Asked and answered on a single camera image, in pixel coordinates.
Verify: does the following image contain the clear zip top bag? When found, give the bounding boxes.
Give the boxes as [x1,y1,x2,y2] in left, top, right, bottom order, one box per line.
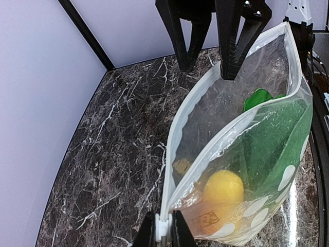
[155,22,313,246]

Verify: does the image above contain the black left frame post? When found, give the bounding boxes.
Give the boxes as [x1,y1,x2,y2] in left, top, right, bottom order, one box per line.
[58,0,116,71]

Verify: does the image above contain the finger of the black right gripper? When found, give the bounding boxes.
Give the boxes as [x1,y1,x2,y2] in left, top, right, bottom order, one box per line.
[215,0,272,80]
[155,0,216,73]

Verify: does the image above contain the green fake vegetable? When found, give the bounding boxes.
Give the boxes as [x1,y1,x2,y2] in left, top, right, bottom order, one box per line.
[226,89,313,201]

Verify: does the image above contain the yellow fake lemon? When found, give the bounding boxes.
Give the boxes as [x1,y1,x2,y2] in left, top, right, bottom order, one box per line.
[202,170,244,211]

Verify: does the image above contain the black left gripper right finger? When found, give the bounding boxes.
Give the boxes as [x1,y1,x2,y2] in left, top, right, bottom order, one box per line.
[171,210,197,247]

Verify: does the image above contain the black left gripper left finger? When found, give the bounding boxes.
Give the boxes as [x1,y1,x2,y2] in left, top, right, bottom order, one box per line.
[132,211,156,247]

